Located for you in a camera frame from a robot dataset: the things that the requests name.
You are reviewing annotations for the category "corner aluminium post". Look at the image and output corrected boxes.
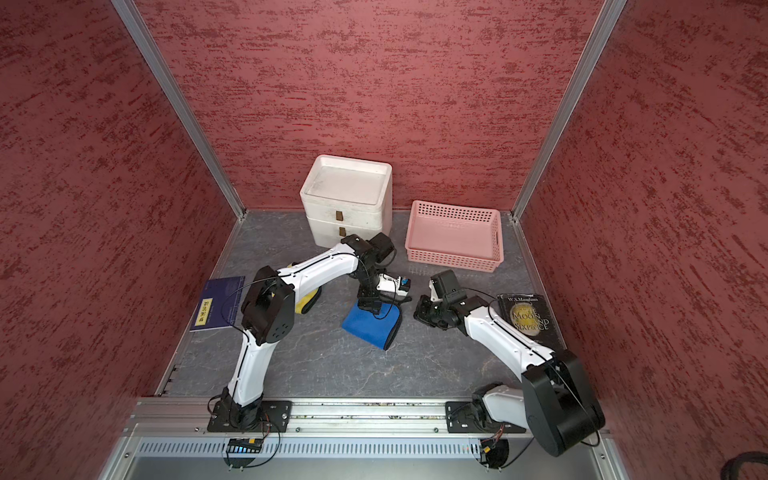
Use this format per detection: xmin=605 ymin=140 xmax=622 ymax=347
xmin=111 ymin=0 xmax=247 ymax=221
xmin=512 ymin=0 xmax=627 ymax=224

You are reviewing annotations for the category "right base cable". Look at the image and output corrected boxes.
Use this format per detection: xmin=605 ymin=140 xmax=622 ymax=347
xmin=477 ymin=419 xmax=601 ymax=470

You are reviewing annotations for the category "left base cable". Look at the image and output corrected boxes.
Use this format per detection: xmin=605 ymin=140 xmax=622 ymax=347
xmin=221 ymin=413 xmax=292 ymax=470

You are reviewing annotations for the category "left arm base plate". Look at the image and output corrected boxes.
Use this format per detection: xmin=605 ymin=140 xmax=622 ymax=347
xmin=206 ymin=400 xmax=292 ymax=435

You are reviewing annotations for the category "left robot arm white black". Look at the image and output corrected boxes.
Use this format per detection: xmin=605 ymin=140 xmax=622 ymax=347
xmin=211 ymin=233 xmax=411 ymax=431

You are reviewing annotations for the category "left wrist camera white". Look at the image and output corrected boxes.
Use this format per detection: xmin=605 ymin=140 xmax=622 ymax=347
xmin=377 ymin=273 xmax=411 ymax=300

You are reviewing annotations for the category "aluminium front rail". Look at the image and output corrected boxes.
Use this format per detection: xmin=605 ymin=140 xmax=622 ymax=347
xmin=122 ymin=397 xmax=612 ymax=439

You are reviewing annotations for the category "right corner aluminium post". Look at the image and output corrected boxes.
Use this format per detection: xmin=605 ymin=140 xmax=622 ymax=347
xmin=512 ymin=0 xmax=627 ymax=224

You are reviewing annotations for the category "left corner aluminium post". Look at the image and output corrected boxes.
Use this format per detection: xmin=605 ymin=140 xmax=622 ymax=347
xmin=111 ymin=0 xmax=247 ymax=221

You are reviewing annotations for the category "black hose bottom right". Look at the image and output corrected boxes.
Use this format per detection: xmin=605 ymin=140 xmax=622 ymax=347
xmin=721 ymin=451 xmax=768 ymax=480

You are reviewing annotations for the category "white three-drawer storage unit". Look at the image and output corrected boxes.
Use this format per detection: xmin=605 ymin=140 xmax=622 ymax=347
xmin=300 ymin=155 xmax=393 ymax=248

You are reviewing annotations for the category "yellow grey dishcloth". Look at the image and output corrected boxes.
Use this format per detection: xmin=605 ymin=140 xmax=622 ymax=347
xmin=294 ymin=287 xmax=322 ymax=315

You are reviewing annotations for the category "purple book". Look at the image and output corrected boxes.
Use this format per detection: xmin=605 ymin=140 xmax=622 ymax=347
xmin=189 ymin=276 xmax=245 ymax=332

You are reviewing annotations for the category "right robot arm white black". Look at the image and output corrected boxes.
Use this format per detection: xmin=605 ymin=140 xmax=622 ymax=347
xmin=414 ymin=295 xmax=606 ymax=457

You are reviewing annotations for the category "base cable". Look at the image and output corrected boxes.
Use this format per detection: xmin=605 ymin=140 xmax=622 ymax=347
xmin=221 ymin=413 xmax=292 ymax=470
xmin=477 ymin=419 xmax=601 ymax=470

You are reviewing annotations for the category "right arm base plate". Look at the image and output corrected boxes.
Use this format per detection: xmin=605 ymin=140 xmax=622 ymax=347
xmin=445 ymin=401 xmax=527 ymax=434

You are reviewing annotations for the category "pink plastic basket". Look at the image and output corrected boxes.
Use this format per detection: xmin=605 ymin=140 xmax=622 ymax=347
xmin=405 ymin=200 xmax=504 ymax=273

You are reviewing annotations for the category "blue grey dishcloth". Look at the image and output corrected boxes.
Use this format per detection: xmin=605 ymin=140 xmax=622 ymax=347
xmin=342 ymin=302 xmax=402 ymax=351

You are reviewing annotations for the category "black book gold print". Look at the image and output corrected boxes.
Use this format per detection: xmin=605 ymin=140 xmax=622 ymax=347
xmin=497 ymin=294 xmax=565 ymax=350

